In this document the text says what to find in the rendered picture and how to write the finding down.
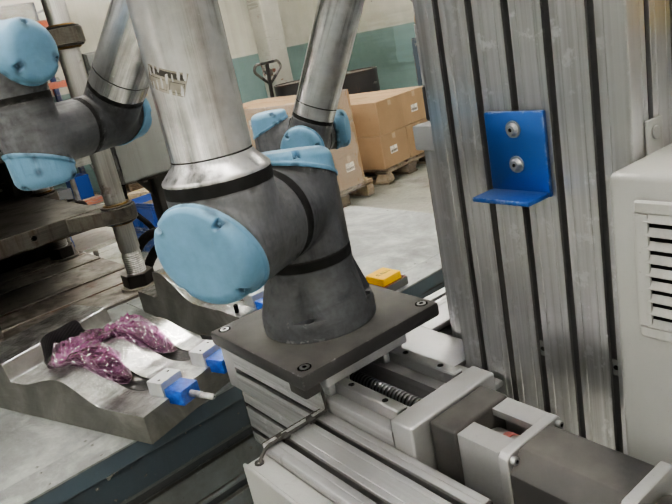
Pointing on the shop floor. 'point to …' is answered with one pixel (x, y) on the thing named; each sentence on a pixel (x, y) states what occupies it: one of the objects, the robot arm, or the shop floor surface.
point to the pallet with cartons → (388, 131)
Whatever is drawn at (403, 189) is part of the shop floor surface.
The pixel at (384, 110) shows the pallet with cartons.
